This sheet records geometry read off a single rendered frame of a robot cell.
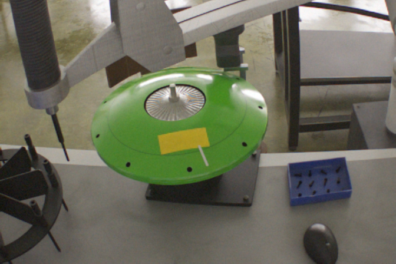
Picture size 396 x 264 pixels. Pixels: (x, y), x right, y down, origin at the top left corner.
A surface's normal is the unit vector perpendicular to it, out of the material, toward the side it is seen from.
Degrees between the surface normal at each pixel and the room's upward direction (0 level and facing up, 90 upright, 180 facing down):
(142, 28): 90
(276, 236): 0
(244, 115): 22
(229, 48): 70
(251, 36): 0
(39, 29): 90
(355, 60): 0
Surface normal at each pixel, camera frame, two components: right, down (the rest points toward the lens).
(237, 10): -0.23, -0.75
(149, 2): 0.35, 0.54
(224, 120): 0.11, -0.71
